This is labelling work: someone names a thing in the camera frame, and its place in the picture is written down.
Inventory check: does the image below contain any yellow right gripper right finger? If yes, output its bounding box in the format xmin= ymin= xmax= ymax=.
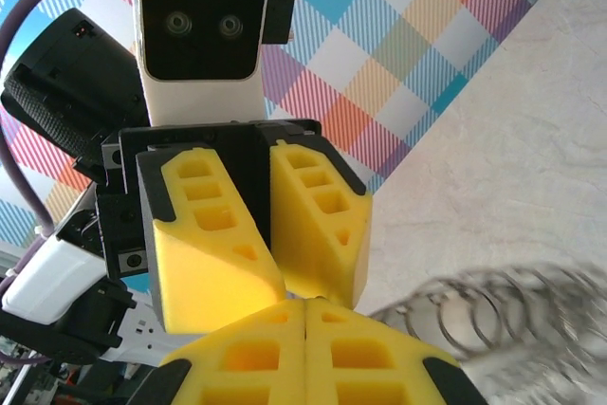
xmin=305 ymin=298 xmax=492 ymax=405

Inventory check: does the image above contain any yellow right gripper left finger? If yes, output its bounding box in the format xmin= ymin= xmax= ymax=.
xmin=125 ymin=299 xmax=308 ymax=405

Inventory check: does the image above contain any metal carabiner keyring with chain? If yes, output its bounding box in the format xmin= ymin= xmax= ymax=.
xmin=369 ymin=260 xmax=607 ymax=368

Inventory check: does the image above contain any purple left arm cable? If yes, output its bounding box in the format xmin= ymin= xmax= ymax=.
xmin=0 ymin=0 xmax=138 ymax=238

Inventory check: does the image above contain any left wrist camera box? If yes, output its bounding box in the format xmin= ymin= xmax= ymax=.
xmin=130 ymin=0 xmax=298 ymax=127

